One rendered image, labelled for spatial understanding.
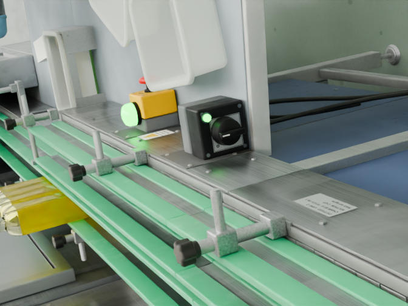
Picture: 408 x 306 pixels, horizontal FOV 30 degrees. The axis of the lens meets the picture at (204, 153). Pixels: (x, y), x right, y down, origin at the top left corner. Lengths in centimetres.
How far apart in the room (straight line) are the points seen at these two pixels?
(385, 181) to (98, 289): 75
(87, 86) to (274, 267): 118
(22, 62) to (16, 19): 280
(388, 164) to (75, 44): 100
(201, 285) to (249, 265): 16
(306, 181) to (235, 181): 10
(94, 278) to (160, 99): 42
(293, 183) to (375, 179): 12
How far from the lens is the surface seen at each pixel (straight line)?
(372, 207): 88
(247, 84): 117
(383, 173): 107
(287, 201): 93
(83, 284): 160
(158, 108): 143
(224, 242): 84
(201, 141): 116
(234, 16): 117
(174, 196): 109
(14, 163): 226
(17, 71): 269
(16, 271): 169
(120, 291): 156
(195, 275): 99
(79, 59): 189
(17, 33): 548
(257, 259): 82
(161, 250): 110
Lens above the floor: 126
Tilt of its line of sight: 22 degrees down
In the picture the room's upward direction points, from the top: 105 degrees counter-clockwise
